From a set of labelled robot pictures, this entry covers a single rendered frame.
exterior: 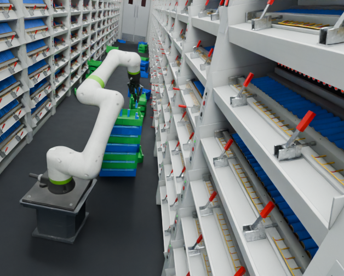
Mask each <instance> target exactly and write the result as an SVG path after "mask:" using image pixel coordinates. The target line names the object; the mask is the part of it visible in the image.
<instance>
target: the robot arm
mask: <svg viewBox="0 0 344 276"><path fill-rule="evenodd" d="M140 64H141V58H140V56H139V55H138V54H137V53H135V52H127V51H121V50H117V49H113V50H111V51H109V53H108V54H107V56H106V58H105V60H104V61H103V62H102V63H101V65H100V66H99V67H98V68H97V69H96V70H95V71H94V72H93V73H92V74H91V75H90V76H89V77H88V78H87V79H86V80H85V81H84V82H83V83H82V84H81V85H80V86H79V87H78V89H77V91H76V97H77V99H78V101H79V102H81V103H82V104H85V105H91V106H97V107H99V108H100V110H99V114H98V118H97V120H96V123H95V126H94V128H93V131H92V134H91V136H90V138H89V140H88V143H87V145H86V147H85V149H84V151H83V152H81V153H79V152H76V151H74V150H72V149H70V148H68V147H64V146H57V147H53V148H51V149H50V150H49V151H48V152H47V168H48V170H47V171H46V172H45V173H44V174H40V175H36V174H32V173H30V174H29V177H32V178H36V179H38V181H40V184H39V187H42V188H44V187H48V190H49V192H51V193H53V194H66V193H69V192H70V191H72V190H73V189H74V188H75V185H76V183H75V180H74V179H73V176H74V177H78V178H81V179H85V180H91V179H94V178H96V177H97V176H98V174H99V173H100V171H101V166H102V161H103V158H104V153H105V149H106V146H107V143H108V140H109V137H110V134H111V131H112V129H113V126H114V124H115V122H116V119H117V117H118V115H119V113H120V111H121V109H122V108H123V106H124V98H123V96H122V94H121V93H119V92H117V91H114V90H107V89H104V87H105V85H106V83H107V81H108V80H109V78H110V76H111V74H112V73H113V72H114V70H115V69H116V68H117V67H118V66H124V67H127V70H128V78H129V79H130V82H128V83H127V85H128V87H129V91H130V94H132V95H133V98H134V102H136V100H137V103H139V99H140V96H141V95H142V89H143V87H144V86H142V85H141V84H140V78H141V72H140ZM131 86H132V87H131ZM139 87H140V91H139ZM135 89H136V92H137V95H136V93H135Z"/></svg>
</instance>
